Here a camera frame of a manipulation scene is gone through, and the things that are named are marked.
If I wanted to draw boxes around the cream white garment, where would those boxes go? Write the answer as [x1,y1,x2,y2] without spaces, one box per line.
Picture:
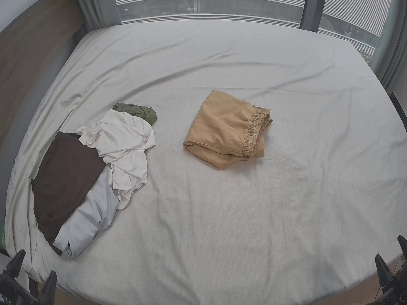
[76,110,157,210]

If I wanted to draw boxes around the grey-green curtain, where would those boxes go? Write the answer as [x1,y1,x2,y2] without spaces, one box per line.
[68,0,123,31]
[370,0,407,90]

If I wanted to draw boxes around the bed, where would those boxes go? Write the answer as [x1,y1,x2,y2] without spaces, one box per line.
[0,0,407,305]

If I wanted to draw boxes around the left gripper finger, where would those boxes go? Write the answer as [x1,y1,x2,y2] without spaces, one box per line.
[40,270,58,305]
[8,249,26,280]

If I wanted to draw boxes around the brown garment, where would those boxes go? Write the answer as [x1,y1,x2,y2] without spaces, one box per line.
[31,132,106,255]

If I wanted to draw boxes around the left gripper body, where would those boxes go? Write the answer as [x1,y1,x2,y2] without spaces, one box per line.
[0,273,41,305]

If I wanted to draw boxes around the pale grey garment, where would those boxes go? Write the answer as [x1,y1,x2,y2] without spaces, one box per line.
[53,169,121,260]

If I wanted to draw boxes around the tan shorts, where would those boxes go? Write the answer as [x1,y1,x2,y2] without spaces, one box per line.
[183,89,273,170]

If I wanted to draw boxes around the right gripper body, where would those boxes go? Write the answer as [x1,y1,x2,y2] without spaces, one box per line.
[380,267,407,305]

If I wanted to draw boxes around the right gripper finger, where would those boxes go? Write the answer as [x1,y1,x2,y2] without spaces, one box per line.
[375,254,392,287]
[397,235,407,268]

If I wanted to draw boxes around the olive green garment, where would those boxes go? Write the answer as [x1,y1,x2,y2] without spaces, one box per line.
[112,103,158,127]

